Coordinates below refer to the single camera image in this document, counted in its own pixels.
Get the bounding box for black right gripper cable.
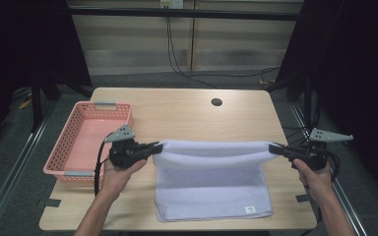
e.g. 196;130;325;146
326;151;342;183

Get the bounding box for person's left hand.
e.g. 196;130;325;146
99;159;148;200

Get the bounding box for yellow floor object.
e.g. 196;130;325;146
17;97;33;111

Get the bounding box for black floor cable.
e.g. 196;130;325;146
190;66;281;80

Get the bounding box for white wall socket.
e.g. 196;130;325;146
159;0;185;10

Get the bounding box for dark curtain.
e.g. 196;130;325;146
276;0;378;201
0;0;93;158

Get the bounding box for pink perforated plastic basket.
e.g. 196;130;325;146
42;100;134;183

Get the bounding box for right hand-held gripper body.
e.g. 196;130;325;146
289;127;354;171

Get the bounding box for metal floor rail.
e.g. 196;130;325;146
0;97;57;236
289;102;369;236

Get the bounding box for black metal stand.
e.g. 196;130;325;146
265;72;317;130
29;74;94;134

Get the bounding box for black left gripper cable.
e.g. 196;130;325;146
93;132;113;197

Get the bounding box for black hanging wall cable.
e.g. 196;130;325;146
164;15;219;89

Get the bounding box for bundle of black floor cables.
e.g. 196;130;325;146
281;123;313;154

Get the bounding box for person's right hand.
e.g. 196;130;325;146
291;159;334;205

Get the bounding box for black horizontal metal bar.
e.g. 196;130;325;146
68;7;304;22

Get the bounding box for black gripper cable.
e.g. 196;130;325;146
93;132;113;197
326;151;342;183

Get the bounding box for white printed towel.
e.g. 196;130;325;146
152;139;279;223

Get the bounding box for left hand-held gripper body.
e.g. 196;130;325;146
103;123;147;170

